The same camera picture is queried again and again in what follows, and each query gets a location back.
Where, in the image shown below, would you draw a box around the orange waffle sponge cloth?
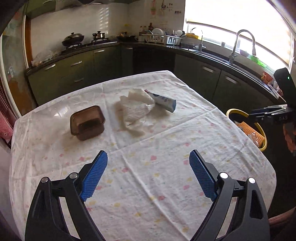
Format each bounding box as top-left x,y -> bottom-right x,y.
235,122 -> 265,148

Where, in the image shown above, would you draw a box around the blue white toothpaste tube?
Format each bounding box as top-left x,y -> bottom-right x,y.
144,89 -> 177,113

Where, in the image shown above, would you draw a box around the white paper towel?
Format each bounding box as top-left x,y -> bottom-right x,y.
120,88 -> 156,136

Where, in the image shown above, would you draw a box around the yellow rimmed trash bin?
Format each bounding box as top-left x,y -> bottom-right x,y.
226,108 -> 267,152

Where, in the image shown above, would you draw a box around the dark green kitchen cabinets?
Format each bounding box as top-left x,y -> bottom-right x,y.
26,42 -> 285,112

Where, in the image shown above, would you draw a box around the chrome kitchen faucet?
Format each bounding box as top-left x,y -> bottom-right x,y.
229,29 -> 256,64

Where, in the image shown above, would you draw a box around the person's right hand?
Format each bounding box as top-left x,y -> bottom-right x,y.
283,123 -> 296,153

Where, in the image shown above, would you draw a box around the white floral tablecloth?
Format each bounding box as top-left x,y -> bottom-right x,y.
9,71 -> 276,240

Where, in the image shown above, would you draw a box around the brown plastic food tray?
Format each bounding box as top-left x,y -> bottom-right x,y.
70,105 -> 105,141

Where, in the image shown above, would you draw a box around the small chrome water tap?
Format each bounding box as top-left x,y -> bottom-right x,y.
190,27 -> 206,52

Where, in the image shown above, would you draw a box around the dish drying rack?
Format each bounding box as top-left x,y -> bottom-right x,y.
142,28 -> 182,46

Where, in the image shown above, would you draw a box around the black wok with lid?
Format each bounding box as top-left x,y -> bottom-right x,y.
62,32 -> 84,47

